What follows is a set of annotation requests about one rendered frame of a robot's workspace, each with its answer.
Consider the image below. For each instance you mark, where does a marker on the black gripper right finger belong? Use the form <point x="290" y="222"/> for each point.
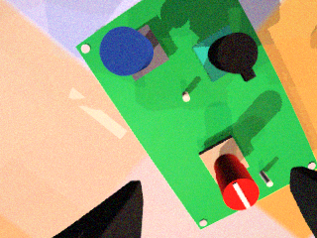
<point x="303" y="187"/>

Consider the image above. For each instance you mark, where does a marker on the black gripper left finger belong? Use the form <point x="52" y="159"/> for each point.
<point x="118" y="216"/>

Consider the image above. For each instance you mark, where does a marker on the green circuit board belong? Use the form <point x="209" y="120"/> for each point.
<point x="213" y="116"/>

